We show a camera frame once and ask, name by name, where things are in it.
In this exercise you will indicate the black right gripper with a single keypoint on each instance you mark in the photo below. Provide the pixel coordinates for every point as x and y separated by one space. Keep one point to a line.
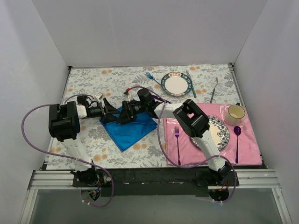
126 111

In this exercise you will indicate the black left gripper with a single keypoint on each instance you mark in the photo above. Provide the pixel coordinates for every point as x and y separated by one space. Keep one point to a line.
105 110

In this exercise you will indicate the blue satin napkin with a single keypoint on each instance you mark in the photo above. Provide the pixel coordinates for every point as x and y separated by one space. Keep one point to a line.
126 135

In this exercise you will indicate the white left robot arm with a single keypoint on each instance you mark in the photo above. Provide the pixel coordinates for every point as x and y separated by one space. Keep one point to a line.
64 125

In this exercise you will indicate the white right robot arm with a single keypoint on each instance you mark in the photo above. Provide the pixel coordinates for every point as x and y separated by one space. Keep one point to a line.
194 122

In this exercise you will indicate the purple knife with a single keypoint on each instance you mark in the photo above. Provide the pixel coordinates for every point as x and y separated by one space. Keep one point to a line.
161 99

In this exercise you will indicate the blue fork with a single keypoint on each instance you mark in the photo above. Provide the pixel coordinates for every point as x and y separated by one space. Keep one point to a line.
151 77

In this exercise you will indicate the purple metallic fork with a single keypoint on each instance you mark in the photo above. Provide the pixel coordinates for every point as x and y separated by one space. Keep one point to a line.
176 132

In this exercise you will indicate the white plate teal rim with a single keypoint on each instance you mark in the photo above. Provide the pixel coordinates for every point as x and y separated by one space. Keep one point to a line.
176 84

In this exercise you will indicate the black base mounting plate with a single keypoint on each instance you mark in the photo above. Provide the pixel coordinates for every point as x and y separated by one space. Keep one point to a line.
152 181

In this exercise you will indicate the floral tablecloth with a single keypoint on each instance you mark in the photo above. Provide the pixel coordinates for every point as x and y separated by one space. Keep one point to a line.
113 81

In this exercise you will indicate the blue floral dinner plate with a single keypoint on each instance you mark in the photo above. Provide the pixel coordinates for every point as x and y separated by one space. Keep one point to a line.
219 132

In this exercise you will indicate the cream ceramic mug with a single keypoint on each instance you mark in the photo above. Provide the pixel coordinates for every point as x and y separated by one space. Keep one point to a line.
234 114

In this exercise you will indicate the purple metallic spoon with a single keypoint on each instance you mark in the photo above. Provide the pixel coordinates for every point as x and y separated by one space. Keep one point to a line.
237 131

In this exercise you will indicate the pink floral placemat cloth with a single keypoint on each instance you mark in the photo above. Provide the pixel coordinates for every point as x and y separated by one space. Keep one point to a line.
248 150

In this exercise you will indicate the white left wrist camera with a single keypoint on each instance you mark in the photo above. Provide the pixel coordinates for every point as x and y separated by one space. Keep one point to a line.
98 97

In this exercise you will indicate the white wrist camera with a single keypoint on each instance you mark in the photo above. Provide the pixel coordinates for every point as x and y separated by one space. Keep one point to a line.
98 97
127 94

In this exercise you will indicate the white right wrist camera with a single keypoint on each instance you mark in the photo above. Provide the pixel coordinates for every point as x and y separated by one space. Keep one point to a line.
127 94

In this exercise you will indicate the aluminium frame rail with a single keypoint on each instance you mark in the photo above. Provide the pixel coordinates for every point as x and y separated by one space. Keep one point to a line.
248 179

